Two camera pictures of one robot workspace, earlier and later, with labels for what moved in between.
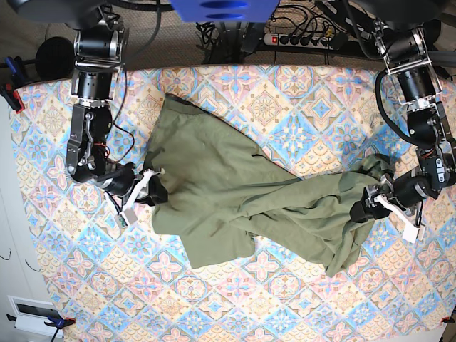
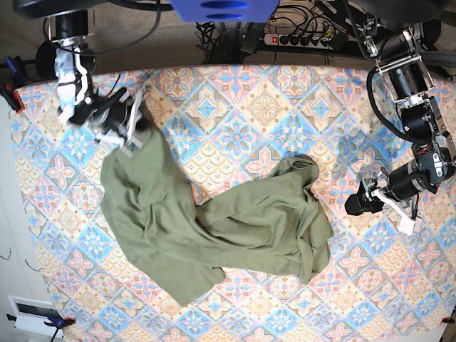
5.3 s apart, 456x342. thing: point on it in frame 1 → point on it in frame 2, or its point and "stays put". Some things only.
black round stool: (55, 59) stays put
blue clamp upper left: (13, 75) stays put
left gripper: (121, 184) → (117, 111)
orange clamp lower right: (446, 319) stays put
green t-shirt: (221, 191) → (272, 224)
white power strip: (298, 40) stays put
